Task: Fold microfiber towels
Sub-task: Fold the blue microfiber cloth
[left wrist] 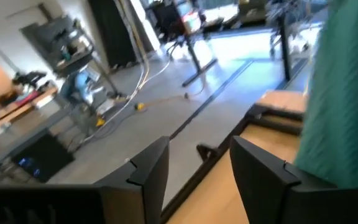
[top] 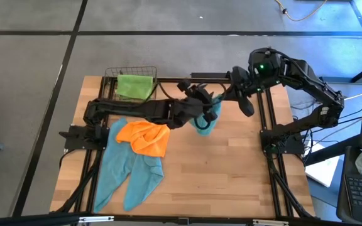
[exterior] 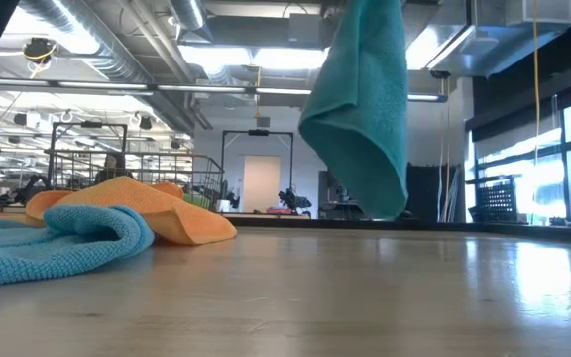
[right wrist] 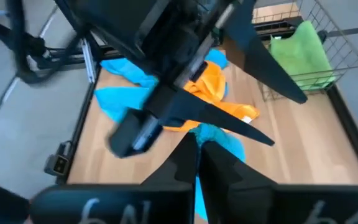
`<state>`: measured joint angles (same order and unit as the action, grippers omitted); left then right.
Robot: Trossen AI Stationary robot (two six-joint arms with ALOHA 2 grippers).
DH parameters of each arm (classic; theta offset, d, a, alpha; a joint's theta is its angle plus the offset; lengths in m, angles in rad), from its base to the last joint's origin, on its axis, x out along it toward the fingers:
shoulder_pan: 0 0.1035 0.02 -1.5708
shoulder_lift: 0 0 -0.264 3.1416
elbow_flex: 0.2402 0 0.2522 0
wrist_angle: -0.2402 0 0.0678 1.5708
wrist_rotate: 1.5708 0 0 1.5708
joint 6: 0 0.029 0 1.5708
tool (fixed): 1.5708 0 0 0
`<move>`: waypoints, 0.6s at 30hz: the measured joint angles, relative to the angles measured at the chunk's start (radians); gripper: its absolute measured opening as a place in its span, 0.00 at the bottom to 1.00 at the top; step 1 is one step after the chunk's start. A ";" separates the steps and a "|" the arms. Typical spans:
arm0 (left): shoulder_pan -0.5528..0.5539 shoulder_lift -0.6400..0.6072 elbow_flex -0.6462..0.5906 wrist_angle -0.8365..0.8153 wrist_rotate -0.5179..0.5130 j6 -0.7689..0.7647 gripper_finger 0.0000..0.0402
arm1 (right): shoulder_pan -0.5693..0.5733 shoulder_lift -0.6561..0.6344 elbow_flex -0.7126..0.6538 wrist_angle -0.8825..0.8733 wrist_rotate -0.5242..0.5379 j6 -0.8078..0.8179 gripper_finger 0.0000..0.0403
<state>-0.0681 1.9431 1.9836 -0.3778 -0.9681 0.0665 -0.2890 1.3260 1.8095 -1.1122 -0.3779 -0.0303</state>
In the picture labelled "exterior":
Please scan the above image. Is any teal microfiber towel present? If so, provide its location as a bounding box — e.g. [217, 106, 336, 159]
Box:
[298, 0, 410, 222]

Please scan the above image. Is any orange microfiber towel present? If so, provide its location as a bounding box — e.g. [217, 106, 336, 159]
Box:
[0, 176, 239, 247]

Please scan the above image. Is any light blue microfiber towel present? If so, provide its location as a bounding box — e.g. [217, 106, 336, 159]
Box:
[0, 205, 156, 290]

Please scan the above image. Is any beige door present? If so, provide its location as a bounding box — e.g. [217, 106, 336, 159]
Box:
[243, 154, 282, 208]

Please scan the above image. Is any black equipment rack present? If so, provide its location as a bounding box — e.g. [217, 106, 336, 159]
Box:
[317, 168, 366, 220]

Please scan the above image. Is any long linear ceiling light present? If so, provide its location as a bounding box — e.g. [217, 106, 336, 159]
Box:
[0, 76, 448, 103]

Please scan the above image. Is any black leaning panel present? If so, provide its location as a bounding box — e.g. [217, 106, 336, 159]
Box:
[406, 163, 460, 223]

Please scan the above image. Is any person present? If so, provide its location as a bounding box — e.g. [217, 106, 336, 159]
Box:
[94, 153, 134, 185]

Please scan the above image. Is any black perforated crate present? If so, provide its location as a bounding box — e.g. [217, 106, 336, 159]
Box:
[473, 178, 519, 224]

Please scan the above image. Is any black gantry frame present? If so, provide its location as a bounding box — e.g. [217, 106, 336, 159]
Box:
[220, 129, 295, 212]

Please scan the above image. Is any wire mesh basket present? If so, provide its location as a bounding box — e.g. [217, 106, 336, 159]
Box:
[47, 148, 225, 213]

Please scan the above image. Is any rectangular metal duct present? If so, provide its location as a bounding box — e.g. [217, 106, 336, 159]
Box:
[406, 0, 571, 79]

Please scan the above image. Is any black ceiling camera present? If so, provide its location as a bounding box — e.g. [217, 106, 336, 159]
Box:
[21, 37, 58, 66]

